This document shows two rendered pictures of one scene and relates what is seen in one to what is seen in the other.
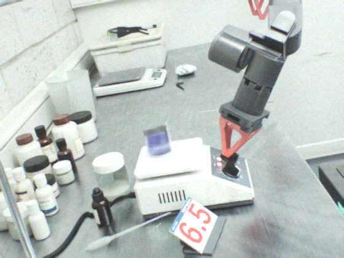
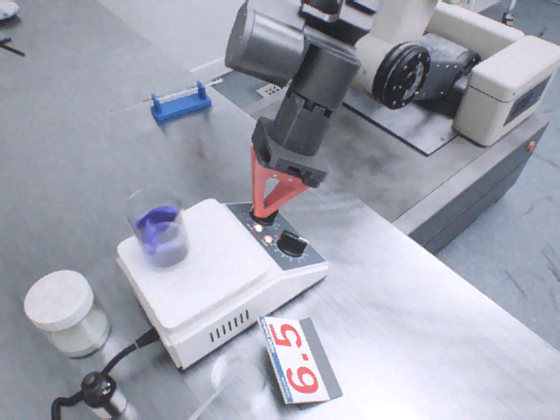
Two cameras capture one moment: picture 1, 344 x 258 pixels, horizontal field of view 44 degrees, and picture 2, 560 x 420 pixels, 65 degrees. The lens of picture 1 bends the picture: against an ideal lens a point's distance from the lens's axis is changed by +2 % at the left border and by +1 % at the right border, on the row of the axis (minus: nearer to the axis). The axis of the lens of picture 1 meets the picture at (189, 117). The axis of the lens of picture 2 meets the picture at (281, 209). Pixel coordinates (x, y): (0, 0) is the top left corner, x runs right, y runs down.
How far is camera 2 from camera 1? 47 cm
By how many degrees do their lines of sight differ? 43
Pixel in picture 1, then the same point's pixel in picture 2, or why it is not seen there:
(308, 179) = (358, 210)
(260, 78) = (334, 97)
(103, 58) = not seen: outside the picture
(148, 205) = (193, 354)
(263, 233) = (376, 325)
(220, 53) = (260, 58)
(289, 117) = not seen: hidden behind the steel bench
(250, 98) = (315, 132)
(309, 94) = (158, 16)
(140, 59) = not seen: outside the picture
